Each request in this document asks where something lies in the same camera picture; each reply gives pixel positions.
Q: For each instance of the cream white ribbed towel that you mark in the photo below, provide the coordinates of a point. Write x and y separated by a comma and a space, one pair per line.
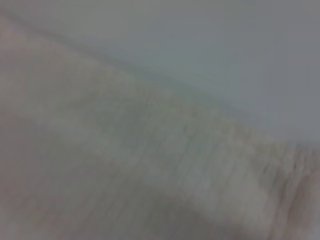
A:
112, 162

